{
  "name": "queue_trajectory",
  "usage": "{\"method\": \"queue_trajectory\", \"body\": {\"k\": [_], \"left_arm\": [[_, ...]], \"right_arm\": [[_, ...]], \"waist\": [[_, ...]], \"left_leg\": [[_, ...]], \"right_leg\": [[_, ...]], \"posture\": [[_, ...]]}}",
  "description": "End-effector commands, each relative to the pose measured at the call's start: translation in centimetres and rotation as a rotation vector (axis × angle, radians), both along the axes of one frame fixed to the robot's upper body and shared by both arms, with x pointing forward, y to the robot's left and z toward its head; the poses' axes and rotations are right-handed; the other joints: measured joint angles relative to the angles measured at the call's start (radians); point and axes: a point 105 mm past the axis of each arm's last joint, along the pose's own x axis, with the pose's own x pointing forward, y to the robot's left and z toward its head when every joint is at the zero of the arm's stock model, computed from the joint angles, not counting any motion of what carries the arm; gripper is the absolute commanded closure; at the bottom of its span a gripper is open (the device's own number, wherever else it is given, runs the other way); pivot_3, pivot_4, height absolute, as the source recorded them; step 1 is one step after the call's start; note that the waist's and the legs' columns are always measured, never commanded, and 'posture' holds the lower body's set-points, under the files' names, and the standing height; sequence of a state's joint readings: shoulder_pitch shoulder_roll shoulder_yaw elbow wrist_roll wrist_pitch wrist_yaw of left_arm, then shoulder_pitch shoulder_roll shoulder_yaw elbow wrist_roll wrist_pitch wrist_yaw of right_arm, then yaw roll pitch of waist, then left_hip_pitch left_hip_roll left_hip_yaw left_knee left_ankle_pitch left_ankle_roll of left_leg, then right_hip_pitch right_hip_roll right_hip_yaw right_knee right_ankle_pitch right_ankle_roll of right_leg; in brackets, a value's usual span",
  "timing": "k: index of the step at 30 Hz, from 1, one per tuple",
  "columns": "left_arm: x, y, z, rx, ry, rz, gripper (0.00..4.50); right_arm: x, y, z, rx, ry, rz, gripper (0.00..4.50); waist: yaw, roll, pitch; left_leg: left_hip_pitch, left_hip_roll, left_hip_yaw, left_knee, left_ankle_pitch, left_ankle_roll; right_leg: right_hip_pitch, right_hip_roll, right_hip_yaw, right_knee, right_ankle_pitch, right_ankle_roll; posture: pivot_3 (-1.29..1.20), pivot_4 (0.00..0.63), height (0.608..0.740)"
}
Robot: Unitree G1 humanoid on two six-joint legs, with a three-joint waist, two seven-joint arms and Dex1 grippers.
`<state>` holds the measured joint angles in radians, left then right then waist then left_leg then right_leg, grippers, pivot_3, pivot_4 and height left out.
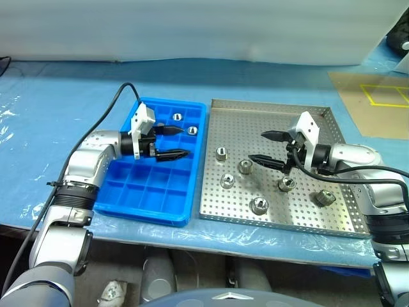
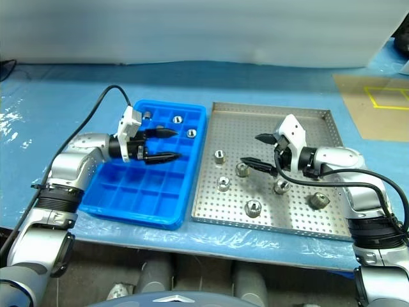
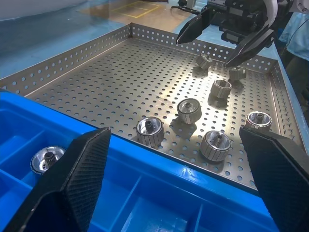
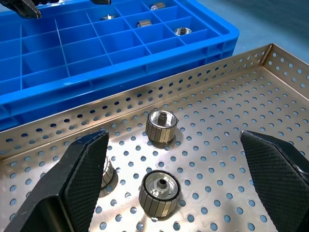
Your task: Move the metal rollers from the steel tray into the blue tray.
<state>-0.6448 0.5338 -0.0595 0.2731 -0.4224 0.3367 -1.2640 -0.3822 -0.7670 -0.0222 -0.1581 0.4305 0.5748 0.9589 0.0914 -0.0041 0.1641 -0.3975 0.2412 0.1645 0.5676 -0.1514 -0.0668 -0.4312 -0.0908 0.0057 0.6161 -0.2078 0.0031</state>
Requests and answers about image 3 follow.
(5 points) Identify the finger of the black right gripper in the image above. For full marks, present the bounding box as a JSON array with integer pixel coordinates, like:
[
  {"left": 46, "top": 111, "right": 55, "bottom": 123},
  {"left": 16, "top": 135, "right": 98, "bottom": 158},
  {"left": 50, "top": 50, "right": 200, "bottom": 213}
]
[
  {"left": 223, "top": 24, "right": 276, "bottom": 68},
  {"left": 175, "top": 7, "right": 220, "bottom": 45}
]

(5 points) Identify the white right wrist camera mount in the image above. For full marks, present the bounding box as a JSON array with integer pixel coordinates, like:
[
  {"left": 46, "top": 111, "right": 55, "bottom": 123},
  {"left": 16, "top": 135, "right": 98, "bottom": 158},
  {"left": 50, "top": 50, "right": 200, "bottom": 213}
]
[{"left": 262, "top": 0, "right": 280, "bottom": 28}]

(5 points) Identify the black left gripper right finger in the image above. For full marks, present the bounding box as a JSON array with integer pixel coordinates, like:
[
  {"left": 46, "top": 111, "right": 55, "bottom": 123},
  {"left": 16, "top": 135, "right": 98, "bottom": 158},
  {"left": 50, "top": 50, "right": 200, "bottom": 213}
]
[{"left": 238, "top": 125, "right": 309, "bottom": 232}]

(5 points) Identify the blue plastic bin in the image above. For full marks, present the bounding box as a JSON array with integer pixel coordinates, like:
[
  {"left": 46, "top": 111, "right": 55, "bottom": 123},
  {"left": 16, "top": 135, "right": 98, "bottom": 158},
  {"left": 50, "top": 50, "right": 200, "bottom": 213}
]
[{"left": 0, "top": 90, "right": 281, "bottom": 232}]

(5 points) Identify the person in light blue coat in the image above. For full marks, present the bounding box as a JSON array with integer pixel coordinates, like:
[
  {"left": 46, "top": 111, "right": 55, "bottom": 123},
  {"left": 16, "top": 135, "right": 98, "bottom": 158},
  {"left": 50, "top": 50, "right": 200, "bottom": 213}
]
[{"left": 278, "top": 11, "right": 309, "bottom": 59}]

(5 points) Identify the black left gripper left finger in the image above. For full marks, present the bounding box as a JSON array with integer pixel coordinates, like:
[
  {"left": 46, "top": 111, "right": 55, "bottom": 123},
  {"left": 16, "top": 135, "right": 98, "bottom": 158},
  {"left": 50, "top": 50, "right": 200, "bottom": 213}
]
[{"left": 4, "top": 127, "right": 112, "bottom": 232}]

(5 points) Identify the perforated metal tray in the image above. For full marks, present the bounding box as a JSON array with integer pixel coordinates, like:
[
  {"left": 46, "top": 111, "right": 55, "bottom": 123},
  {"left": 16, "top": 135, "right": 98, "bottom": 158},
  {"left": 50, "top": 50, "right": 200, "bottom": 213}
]
[{"left": 0, "top": 22, "right": 305, "bottom": 194}]

